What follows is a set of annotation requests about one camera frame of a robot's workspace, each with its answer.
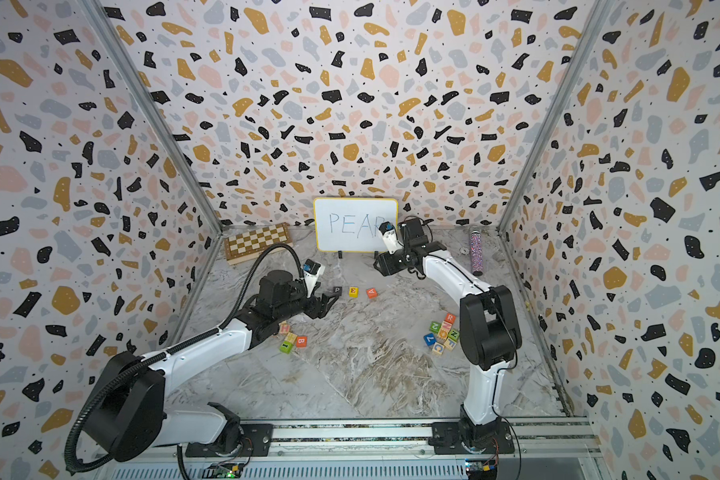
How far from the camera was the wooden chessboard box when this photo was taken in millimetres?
1118

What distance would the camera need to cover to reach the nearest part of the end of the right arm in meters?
0.69

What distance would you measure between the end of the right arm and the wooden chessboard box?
18.4 inches
